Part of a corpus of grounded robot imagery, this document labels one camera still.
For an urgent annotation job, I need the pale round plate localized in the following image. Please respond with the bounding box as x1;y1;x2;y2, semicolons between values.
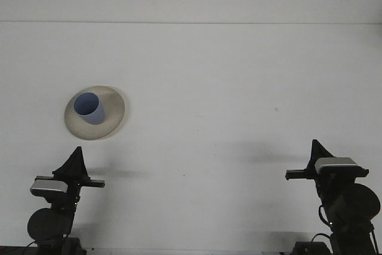
64;85;131;141

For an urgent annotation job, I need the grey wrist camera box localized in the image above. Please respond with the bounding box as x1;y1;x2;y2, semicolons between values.
315;156;359;176
30;179;67;196

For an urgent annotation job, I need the pale blue cup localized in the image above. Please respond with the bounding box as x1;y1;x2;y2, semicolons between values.
73;93;105;125

